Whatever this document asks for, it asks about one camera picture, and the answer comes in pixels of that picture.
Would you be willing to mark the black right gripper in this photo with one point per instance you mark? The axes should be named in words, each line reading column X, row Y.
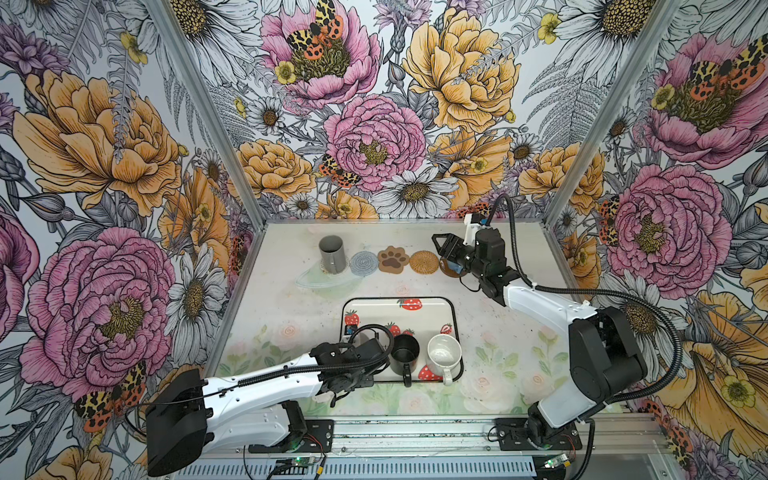
column 450, row 246

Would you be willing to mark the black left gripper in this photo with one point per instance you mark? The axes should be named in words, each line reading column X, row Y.
column 364, row 381

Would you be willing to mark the scratched brown wooden round coaster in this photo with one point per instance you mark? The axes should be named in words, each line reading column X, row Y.
column 451, row 269

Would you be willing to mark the woven rattan round coaster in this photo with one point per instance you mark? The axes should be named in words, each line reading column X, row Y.
column 424, row 262

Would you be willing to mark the cork paw print coaster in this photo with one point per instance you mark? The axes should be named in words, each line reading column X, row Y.
column 392, row 260

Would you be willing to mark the grey woven round coaster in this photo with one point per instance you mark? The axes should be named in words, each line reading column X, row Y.
column 363, row 263

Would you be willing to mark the grey mug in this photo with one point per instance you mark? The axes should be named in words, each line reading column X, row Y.
column 333, row 258

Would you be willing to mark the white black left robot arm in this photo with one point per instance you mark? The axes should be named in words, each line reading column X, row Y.
column 194, row 415

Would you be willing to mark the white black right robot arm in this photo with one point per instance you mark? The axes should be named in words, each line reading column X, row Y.
column 604, row 356

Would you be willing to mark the black mug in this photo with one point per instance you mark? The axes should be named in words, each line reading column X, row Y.
column 403, row 358

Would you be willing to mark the white strawberry serving tray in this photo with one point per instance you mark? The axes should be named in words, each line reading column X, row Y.
column 420, row 317

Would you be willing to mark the green circuit board left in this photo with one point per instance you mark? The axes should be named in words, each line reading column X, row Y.
column 304, row 462

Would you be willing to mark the green circuit board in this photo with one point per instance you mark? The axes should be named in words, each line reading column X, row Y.
column 561, row 460
column 304, row 462

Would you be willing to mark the white mug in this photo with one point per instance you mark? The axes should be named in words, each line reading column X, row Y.
column 444, row 355

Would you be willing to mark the green circuit board right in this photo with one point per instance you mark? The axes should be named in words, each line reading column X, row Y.
column 561, row 460

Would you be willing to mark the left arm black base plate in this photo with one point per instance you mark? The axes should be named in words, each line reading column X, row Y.
column 313, row 436

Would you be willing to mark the aluminium front rail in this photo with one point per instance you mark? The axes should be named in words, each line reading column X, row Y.
column 413, row 436

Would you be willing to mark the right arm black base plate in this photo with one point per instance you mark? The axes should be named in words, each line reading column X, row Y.
column 510, row 435

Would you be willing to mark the aluminium frame corner post right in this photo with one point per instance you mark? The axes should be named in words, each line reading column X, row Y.
column 647, row 44

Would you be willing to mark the aluminium frame corner post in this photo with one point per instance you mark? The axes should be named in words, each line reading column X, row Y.
column 647, row 44
column 185, row 62

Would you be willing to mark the aluminium frame corner post left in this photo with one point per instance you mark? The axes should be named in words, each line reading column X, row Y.
column 185, row 62

